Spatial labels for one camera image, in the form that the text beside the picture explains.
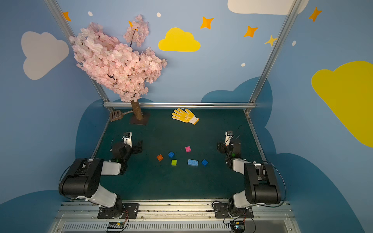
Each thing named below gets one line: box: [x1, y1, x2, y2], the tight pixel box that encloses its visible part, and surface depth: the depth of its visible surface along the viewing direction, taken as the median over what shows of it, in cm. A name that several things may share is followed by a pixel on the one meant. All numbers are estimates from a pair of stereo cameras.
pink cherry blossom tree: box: [68, 14, 168, 121], surface depth 76 cm
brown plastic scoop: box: [109, 109, 134, 122], surface depth 117 cm
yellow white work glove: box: [171, 107, 200, 125], surface depth 121 cm
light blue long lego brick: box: [187, 159, 199, 167], surface depth 92 cm
